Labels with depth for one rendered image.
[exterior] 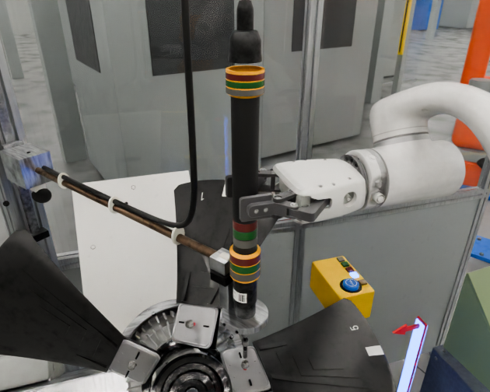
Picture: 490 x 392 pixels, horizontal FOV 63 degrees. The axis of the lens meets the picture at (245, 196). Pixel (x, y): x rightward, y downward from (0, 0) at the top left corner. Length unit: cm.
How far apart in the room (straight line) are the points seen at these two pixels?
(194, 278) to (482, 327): 68
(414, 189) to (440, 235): 135
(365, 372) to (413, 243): 113
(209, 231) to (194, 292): 11
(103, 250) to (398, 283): 138
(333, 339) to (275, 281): 84
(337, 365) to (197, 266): 29
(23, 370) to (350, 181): 65
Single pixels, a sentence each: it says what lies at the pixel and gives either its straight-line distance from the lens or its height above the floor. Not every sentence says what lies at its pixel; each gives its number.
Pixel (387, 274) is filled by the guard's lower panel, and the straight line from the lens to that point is 187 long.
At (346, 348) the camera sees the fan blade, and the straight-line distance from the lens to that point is 78.
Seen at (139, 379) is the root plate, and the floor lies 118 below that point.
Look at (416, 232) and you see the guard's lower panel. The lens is 182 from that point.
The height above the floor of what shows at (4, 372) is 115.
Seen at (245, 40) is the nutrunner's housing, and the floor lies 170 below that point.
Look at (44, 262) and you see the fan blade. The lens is 65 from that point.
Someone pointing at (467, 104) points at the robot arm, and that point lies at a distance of 54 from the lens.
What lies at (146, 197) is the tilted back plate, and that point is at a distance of 94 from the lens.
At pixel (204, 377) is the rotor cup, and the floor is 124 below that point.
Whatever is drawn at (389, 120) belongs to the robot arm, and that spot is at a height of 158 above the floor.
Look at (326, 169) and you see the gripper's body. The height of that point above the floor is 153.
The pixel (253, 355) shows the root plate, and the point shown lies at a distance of 74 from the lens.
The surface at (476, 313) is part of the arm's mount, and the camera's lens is 108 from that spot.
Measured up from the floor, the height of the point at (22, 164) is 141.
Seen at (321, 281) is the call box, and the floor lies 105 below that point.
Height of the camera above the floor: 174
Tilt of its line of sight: 27 degrees down
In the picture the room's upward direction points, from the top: straight up
